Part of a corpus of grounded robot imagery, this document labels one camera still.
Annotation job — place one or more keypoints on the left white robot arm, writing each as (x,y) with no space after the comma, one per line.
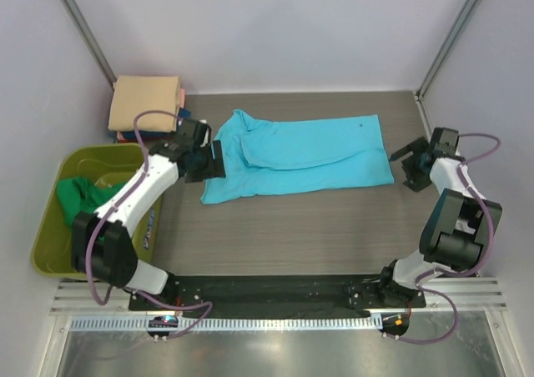
(102,240)

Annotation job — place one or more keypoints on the folded red t shirt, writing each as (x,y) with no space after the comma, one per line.
(131,138)

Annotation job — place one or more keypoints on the olive green plastic bin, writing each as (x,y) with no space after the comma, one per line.
(104,165)

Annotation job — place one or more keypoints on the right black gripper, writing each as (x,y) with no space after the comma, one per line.
(413,165)

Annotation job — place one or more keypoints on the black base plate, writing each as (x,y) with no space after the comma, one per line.
(283,296)

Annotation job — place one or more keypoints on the aluminium corner post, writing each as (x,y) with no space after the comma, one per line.
(80,23)
(466,12)

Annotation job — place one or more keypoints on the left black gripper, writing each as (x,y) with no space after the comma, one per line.
(215,160)

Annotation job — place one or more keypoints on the green t shirt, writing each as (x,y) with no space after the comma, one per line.
(79,194)

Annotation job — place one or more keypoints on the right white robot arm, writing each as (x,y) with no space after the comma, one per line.
(459,234)

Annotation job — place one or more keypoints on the folded pink t shirt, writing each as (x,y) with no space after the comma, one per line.
(182,95)

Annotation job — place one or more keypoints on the white slotted cable duct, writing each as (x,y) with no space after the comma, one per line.
(168,323)

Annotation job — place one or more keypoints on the folded beige t shirt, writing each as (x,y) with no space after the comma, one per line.
(133,95)

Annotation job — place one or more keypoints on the light blue t shirt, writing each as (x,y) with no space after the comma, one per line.
(265,158)

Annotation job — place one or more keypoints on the right aluminium corner post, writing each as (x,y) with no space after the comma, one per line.
(466,12)

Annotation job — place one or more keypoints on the left aluminium corner post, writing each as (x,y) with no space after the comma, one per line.
(80,23)

